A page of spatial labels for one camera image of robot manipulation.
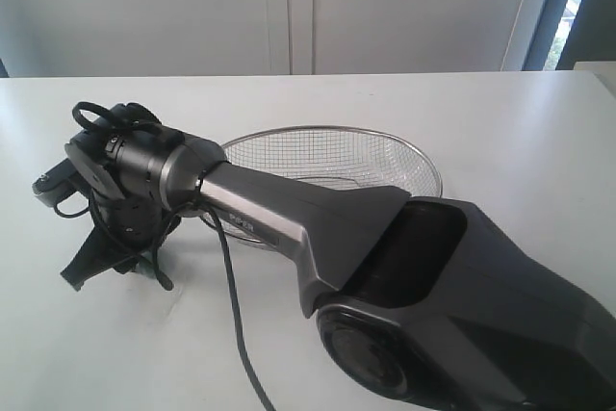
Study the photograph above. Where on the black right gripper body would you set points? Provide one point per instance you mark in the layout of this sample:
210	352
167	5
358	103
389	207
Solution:
127	232

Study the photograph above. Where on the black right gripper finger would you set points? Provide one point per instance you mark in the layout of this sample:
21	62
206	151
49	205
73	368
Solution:
86	257

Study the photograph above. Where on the teal handled peeler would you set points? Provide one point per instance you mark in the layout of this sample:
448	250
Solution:
144	268

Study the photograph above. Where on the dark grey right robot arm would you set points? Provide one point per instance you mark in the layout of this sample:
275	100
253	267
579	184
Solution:
417	299

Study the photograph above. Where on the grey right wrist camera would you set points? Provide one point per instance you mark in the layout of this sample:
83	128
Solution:
58	184

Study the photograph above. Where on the oval metal wire basket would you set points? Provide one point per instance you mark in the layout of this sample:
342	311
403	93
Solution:
338	158

